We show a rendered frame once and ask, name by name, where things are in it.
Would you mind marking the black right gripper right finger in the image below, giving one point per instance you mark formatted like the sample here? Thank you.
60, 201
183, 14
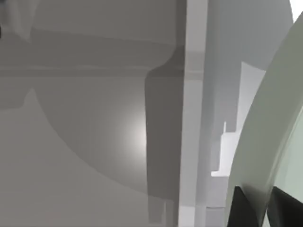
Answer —
287, 212

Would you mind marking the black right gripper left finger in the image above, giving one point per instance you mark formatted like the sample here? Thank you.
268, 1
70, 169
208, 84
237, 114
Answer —
241, 212

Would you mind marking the pale green white cup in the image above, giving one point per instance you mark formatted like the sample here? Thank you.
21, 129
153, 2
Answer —
260, 118

